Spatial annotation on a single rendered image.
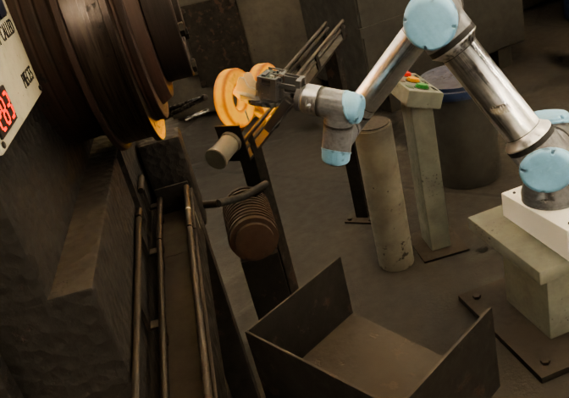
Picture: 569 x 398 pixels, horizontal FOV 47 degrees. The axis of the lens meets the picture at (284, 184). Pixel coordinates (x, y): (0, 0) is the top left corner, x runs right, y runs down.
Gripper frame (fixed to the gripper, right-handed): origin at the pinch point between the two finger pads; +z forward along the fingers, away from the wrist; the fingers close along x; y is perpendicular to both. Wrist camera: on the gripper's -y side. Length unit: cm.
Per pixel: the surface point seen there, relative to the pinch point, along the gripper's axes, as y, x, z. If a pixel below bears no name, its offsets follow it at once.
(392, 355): -2, 70, -64
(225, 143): -8.2, 12.9, -4.3
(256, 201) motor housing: -23.0, 13.4, -12.9
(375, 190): -40, -30, -33
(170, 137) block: 2.1, 31.9, -1.1
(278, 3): -42, -197, 77
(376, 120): -19, -37, -29
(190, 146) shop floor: -108, -134, 102
